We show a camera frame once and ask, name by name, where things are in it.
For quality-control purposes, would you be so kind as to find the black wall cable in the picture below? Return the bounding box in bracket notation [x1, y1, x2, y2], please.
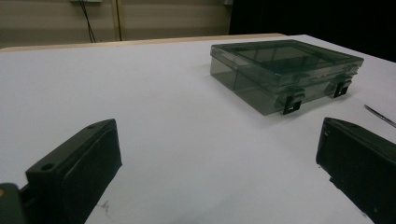
[78, 0, 97, 44]

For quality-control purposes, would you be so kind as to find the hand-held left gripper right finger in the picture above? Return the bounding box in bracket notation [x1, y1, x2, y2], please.
[316, 117, 396, 224]

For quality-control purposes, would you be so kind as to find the thin metal rod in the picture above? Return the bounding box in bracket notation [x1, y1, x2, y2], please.
[363, 104, 396, 129]

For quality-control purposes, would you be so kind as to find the black curtain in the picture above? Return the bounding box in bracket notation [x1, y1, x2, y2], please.
[229, 0, 396, 63]

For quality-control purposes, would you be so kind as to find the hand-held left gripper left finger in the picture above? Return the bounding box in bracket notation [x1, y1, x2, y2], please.
[20, 119, 123, 224]

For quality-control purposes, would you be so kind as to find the clear grey plastic compartment box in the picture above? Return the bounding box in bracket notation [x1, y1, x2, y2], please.
[209, 39, 364, 117]

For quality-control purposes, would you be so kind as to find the white table mat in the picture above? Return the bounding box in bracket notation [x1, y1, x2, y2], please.
[0, 34, 396, 224]

